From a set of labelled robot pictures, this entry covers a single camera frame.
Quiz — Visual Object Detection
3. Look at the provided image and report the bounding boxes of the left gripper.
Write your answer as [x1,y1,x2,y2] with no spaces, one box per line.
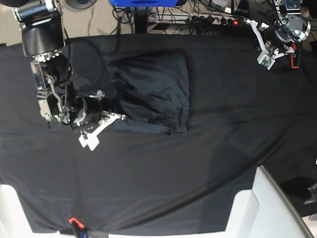
[257,27,295,54]

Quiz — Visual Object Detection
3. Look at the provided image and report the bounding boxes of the red black clamp right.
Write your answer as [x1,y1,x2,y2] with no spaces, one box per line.
[290,43,301,69]

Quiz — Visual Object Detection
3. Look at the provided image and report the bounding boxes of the black table cloth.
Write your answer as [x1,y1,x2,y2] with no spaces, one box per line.
[0,34,317,236]

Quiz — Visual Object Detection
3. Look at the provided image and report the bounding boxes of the white chair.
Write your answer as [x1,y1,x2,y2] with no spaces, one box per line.
[225,166,314,238]

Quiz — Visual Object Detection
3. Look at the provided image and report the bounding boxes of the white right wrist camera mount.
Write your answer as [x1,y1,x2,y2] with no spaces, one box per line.
[79,90,126,151]

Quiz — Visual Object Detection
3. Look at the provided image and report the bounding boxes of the blue plastic bin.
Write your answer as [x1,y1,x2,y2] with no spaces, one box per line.
[110,0,178,7]

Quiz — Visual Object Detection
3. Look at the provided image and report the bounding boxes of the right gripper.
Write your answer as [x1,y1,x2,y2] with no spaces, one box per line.
[69,96,124,131]

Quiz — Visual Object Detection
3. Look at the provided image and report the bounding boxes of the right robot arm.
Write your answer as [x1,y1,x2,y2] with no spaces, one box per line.
[12,0,126,132]

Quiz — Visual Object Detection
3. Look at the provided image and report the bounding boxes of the white power strip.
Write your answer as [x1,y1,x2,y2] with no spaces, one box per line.
[148,12,243,26]

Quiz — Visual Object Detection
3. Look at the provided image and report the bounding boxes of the dark grey T-shirt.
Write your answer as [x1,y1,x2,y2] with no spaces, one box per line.
[107,51,191,135]

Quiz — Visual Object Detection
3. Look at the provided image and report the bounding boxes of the grey round floor base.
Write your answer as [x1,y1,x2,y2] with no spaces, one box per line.
[65,0,97,10]

